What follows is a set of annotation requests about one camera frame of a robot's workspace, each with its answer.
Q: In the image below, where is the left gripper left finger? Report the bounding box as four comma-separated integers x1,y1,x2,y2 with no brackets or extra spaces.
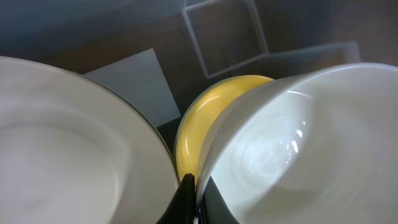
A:
157,174,196,224

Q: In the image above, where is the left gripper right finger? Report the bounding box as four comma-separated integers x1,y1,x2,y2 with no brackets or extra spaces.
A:
199,177,239,224

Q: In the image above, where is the yellow small bowl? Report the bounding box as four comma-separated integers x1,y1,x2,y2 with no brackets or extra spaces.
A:
178,75,272,176

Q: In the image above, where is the white small bowl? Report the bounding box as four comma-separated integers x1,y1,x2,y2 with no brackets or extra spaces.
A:
197,63,397,224

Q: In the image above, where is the beige bowl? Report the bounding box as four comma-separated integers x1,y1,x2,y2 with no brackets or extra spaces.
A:
1,57,178,223

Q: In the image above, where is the white label in container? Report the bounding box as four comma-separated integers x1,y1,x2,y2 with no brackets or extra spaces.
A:
84,49,180,127

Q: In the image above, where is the clear plastic storage container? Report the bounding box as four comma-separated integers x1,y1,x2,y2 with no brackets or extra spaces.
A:
1,0,397,145

